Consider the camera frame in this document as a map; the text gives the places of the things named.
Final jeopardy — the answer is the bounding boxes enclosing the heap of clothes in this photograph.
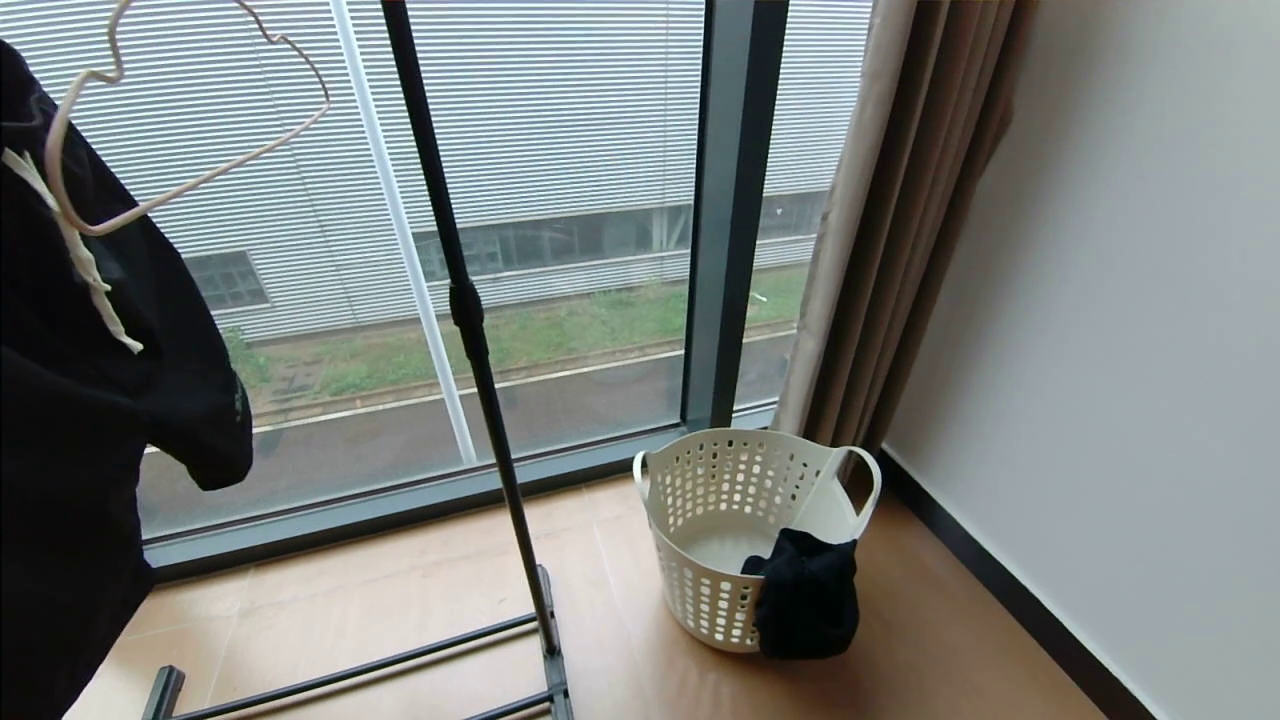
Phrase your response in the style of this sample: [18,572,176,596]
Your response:
[740,527,861,661]

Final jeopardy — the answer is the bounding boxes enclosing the black shorts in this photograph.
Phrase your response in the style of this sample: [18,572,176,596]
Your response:
[0,40,254,720]

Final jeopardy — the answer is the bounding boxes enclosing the white laundry basket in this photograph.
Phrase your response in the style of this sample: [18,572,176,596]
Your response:
[632,428,883,654]

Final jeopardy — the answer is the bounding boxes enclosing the black clothes rack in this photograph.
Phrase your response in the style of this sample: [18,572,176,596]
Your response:
[140,0,576,720]

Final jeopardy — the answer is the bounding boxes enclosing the pink clothes hanger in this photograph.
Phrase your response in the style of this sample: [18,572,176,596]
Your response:
[45,0,331,238]

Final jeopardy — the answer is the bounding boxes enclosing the window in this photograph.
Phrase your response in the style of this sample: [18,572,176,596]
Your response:
[0,0,876,583]

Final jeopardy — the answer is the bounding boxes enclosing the beige curtain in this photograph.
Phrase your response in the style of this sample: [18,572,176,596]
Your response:
[770,0,1041,456]

